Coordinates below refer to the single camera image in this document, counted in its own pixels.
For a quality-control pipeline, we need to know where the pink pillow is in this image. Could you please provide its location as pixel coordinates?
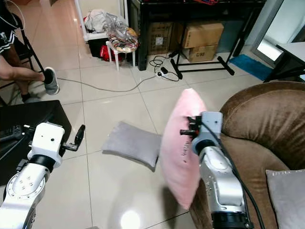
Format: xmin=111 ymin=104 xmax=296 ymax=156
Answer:
xmin=160 ymin=88 xmax=208 ymax=210

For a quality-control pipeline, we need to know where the plain grey pillow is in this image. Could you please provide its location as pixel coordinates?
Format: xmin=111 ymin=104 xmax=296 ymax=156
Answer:
xmin=102 ymin=121 xmax=163 ymax=170

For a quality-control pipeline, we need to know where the brown sofa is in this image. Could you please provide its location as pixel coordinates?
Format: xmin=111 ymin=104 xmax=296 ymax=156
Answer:
xmin=188 ymin=80 xmax=305 ymax=229

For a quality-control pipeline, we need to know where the teal floor mat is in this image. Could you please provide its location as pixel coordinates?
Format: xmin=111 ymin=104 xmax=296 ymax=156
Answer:
xmin=229 ymin=54 xmax=275 ymax=81

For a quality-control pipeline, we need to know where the grey pillow with white print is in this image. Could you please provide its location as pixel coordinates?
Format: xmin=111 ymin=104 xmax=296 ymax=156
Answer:
xmin=265 ymin=168 xmax=305 ymax=229

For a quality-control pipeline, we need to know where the black controller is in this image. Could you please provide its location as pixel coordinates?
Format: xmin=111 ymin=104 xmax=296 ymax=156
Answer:
xmin=0 ymin=125 xmax=28 ymax=142

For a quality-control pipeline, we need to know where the black ottoman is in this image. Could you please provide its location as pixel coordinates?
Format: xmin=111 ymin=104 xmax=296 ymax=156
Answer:
xmin=0 ymin=100 xmax=73 ymax=187

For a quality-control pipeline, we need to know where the black metal stand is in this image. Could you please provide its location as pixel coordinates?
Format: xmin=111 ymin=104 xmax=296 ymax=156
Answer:
xmin=169 ymin=7 xmax=235 ymax=79

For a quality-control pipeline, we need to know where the white power strip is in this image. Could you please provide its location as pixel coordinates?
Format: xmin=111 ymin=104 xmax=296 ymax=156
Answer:
xmin=156 ymin=67 xmax=170 ymax=77

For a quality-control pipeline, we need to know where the cardboard box with black print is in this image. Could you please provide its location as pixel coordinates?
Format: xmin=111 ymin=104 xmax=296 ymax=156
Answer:
xmin=186 ymin=44 xmax=220 ymax=63

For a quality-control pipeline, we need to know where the seated person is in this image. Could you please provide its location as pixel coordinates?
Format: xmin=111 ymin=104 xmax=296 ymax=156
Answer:
xmin=0 ymin=0 xmax=60 ymax=103

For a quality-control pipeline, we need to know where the red bag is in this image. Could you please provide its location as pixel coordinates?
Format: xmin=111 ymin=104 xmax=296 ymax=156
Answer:
xmin=100 ymin=45 xmax=117 ymax=62

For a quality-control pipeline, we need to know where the black bin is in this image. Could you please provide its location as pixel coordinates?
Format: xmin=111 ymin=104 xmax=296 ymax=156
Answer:
xmin=87 ymin=39 xmax=108 ymax=59

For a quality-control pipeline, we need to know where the black folding chair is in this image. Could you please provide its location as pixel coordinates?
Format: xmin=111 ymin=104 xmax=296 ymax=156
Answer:
xmin=0 ymin=29 xmax=48 ymax=103

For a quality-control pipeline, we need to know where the plain cardboard box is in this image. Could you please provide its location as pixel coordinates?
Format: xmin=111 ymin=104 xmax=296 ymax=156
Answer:
xmin=182 ymin=21 xmax=224 ymax=49

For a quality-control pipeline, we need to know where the cardboard box with white label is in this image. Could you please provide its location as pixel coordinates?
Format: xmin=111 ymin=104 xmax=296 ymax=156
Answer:
xmin=148 ymin=21 xmax=174 ymax=55

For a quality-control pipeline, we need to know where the white plastic stool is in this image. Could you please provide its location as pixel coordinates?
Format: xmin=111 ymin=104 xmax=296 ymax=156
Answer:
xmin=105 ymin=41 xmax=136 ymax=72

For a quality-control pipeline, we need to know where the clear plastic bag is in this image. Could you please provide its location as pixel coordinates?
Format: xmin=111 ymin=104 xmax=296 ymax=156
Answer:
xmin=106 ymin=14 xmax=139 ymax=53

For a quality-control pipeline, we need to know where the black table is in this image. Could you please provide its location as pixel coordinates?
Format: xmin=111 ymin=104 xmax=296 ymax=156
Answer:
xmin=126 ymin=0 xmax=267 ymax=72

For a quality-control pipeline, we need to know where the grey cloth bundle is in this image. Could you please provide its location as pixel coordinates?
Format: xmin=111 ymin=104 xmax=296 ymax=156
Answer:
xmin=85 ymin=9 xmax=110 ymax=33

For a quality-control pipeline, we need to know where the white topped table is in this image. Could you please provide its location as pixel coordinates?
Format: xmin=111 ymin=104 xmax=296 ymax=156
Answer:
xmin=264 ymin=42 xmax=305 ymax=83

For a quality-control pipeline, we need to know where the white rack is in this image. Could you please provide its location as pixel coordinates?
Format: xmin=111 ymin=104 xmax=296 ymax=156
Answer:
xmin=74 ymin=0 xmax=110 ymax=41

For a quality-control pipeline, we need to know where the grey framed mirror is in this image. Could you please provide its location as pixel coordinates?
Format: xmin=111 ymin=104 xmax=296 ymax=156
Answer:
xmin=250 ymin=0 xmax=305 ymax=67

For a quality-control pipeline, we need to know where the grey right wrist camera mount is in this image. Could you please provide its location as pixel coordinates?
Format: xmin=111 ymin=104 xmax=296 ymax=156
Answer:
xmin=192 ymin=111 xmax=224 ymax=153

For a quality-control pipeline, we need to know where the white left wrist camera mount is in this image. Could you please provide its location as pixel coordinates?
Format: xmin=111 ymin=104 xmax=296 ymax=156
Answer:
xmin=29 ymin=122 xmax=66 ymax=162

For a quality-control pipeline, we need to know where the grey floor cable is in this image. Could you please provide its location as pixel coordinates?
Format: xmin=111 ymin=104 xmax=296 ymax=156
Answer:
xmin=57 ymin=74 xmax=160 ymax=94

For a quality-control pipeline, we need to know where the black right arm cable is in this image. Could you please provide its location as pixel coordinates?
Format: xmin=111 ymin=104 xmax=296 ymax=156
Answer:
xmin=202 ymin=120 xmax=266 ymax=229

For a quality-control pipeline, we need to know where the black cable bundle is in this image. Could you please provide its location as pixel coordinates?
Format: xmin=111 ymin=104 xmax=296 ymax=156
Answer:
xmin=149 ymin=55 xmax=179 ymax=79

